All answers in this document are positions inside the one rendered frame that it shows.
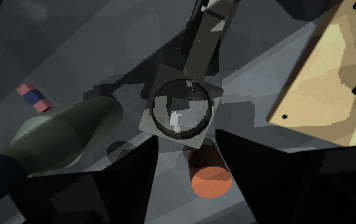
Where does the pink and blue eraser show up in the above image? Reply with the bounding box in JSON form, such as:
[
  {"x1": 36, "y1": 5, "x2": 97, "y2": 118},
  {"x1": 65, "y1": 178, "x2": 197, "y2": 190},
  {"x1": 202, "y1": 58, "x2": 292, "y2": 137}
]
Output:
[{"x1": 16, "y1": 83, "x2": 53, "y2": 113}]

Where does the orange cylinder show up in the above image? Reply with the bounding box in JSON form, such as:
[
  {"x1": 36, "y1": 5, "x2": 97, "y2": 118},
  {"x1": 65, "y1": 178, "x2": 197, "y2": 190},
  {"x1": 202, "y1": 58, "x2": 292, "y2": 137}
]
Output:
[{"x1": 188, "y1": 145, "x2": 232, "y2": 198}]

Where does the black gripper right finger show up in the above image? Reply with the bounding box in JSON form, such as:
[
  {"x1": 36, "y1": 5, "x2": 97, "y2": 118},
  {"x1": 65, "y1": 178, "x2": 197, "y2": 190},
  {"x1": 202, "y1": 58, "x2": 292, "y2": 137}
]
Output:
[{"x1": 215, "y1": 129, "x2": 356, "y2": 224}]

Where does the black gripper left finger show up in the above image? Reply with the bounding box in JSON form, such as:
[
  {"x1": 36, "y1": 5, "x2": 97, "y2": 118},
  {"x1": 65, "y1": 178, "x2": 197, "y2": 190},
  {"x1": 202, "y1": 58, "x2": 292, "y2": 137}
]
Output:
[{"x1": 9, "y1": 135, "x2": 159, "y2": 224}]

